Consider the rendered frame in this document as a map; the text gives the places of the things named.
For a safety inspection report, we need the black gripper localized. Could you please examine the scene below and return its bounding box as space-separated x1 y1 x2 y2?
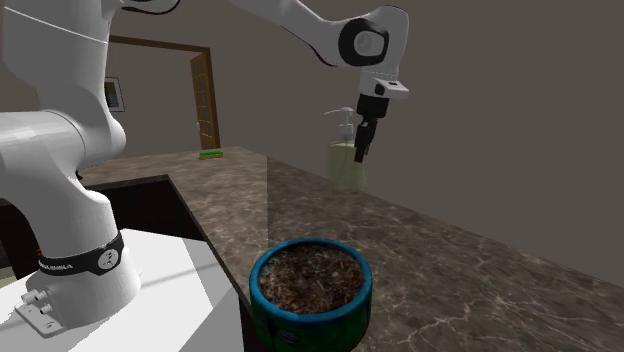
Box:
353 93 391 164

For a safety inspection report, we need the clear soap dispenser bottle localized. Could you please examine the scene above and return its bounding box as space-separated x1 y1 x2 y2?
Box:
323 106 369 192

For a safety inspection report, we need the brown wooden door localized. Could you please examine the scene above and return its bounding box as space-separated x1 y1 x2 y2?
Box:
108 34 222 151

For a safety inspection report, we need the blue pot with soil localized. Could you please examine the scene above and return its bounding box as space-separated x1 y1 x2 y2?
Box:
248 237 374 352

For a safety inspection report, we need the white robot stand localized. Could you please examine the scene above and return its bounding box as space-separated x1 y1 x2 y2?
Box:
0 227 244 352

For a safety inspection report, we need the framed wall picture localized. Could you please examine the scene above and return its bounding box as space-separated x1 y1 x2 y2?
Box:
103 76 126 113

